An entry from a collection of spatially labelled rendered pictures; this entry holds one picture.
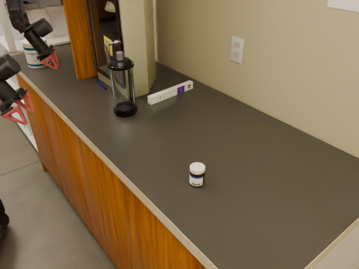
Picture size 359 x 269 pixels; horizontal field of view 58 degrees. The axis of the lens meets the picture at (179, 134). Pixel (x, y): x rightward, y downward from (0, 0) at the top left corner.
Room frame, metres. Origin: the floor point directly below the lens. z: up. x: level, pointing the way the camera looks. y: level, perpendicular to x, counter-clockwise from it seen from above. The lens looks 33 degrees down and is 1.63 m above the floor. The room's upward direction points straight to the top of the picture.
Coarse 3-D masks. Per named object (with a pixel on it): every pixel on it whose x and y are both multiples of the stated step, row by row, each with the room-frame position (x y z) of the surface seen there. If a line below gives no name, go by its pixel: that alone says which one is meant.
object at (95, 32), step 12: (96, 0) 1.52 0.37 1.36; (108, 0) 1.43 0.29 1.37; (96, 12) 1.53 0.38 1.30; (108, 12) 1.44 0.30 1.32; (96, 24) 1.55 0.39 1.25; (108, 24) 1.45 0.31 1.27; (96, 36) 1.56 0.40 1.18; (108, 36) 1.46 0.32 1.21; (120, 36) 1.38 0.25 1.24; (96, 48) 1.58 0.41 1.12; (120, 48) 1.38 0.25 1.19; (96, 60) 1.60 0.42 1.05; (108, 72) 1.49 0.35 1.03
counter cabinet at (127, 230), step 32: (32, 96) 1.76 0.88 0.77; (32, 128) 1.98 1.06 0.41; (64, 128) 1.36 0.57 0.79; (64, 160) 1.47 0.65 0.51; (96, 160) 1.08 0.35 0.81; (64, 192) 1.62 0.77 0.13; (96, 192) 1.13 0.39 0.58; (128, 192) 0.87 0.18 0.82; (96, 224) 1.21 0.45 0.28; (128, 224) 0.90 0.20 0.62; (160, 224) 0.72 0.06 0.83; (128, 256) 0.93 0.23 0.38; (160, 256) 0.72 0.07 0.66; (192, 256) 0.59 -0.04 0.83; (352, 256) 0.70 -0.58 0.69
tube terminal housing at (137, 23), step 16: (128, 0) 1.40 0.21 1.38; (144, 0) 1.46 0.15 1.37; (128, 16) 1.40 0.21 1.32; (144, 16) 1.45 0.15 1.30; (128, 32) 1.39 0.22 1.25; (144, 32) 1.44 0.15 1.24; (128, 48) 1.39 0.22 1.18; (144, 48) 1.44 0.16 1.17; (144, 64) 1.44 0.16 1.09; (144, 80) 1.43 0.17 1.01
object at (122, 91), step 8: (112, 72) 1.22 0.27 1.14; (120, 72) 1.21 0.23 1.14; (128, 72) 1.22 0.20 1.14; (112, 80) 1.22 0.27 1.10; (120, 80) 1.21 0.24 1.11; (128, 80) 1.22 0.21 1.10; (112, 88) 1.23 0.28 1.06; (120, 88) 1.21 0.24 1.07; (128, 88) 1.22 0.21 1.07; (120, 96) 1.21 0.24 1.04; (128, 96) 1.22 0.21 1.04; (120, 104) 1.21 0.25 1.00; (128, 104) 1.22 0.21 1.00
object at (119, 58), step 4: (116, 52) 1.25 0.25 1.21; (120, 52) 1.25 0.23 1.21; (116, 56) 1.25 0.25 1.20; (120, 56) 1.24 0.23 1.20; (112, 60) 1.24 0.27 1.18; (116, 60) 1.24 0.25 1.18; (120, 60) 1.24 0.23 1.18; (124, 60) 1.24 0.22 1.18; (128, 60) 1.24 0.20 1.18; (112, 64) 1.22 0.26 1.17; (116, 64) 1.22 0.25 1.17; (120, 64) 1.22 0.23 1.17; (124, 64) 1.22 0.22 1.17; (128, 64) 1.23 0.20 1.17
